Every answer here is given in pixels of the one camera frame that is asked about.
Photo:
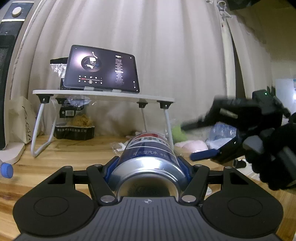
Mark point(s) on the tablet with dark screen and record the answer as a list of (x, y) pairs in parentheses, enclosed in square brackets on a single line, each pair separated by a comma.
[(102, 69)]

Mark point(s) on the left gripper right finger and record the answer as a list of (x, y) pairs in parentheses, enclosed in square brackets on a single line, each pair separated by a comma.
[(197, 176)]

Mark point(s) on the clear plastic wrapper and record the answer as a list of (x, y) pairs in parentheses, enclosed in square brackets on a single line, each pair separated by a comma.
[(59, 66)]

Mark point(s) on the water bottle at right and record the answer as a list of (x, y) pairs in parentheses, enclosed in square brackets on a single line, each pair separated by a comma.
[(219, 135)]

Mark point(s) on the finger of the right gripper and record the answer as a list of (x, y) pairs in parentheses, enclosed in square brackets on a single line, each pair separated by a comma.
[(195, 124), (203, 155)]

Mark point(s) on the pink plush item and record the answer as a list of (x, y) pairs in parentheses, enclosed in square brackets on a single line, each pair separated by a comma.
[(191, 146)]

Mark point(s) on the black white tower heater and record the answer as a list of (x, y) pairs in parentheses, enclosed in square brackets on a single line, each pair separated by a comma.
[(13, 26)]

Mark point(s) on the white folding lap table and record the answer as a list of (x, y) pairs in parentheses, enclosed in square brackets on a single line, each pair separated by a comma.
[(140, 99)]

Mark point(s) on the clear bottle blue cap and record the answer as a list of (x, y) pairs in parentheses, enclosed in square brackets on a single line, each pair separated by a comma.
[(6, 170)]

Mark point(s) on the blue Pepsi can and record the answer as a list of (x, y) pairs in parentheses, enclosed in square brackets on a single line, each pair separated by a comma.
[(148, 167)]

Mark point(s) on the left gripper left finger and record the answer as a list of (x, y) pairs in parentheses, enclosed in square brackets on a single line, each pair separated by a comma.
[(98, 176)]

